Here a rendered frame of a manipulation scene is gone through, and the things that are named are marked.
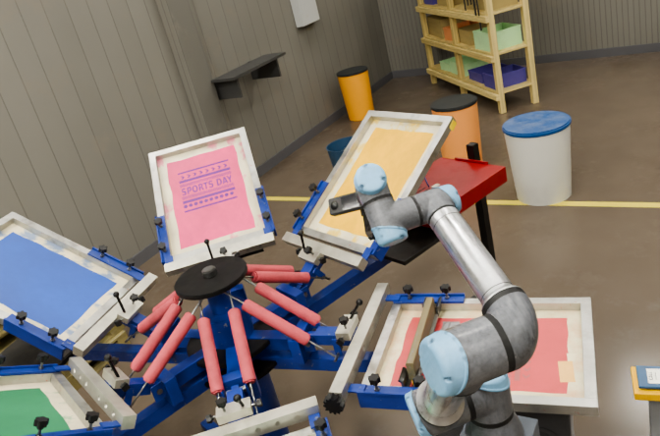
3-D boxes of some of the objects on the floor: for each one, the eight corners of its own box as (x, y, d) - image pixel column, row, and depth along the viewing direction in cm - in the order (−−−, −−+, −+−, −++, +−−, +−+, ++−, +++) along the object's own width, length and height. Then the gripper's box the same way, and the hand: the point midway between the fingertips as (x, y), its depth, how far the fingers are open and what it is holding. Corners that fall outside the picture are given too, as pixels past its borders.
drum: (450, 160, 664) (439, 95, 637) (492, 159, 639) (482, 91, 612) (435, 178, 629) (422, 110, 602) (479, 178, 604) (468, 107, 578)
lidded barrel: (583, 181, 548) (577, 108, 523) (570, 209, 507) (563, 133, 482) (521, 180, 578) (512, 112, 553) (503, 207, 537) (493, 135, 512)
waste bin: (384, 177, 663) (374, 129, 642) (374, 194, 626) (363, 144, 606) (343, 181, 680) (332, 135, 660) (331, 198, 643) (319, 149, 623)
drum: (355, 112, 919) (345, 67, 894) (382, 110, 895) (372, 64, 870) (341, 123, 887) (330, 76, 861) (369, 121, 862) (358, 73, 837)
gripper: (397, 226, 156) (394, 240, 175) (381, 152, 161) (379, 174, 180) (363, 233, 156) (363, 245, 175) (349, 159, 161) (351, 180, 180)
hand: (361, 211), depth 178 cm, fingers open, 14 cm apart
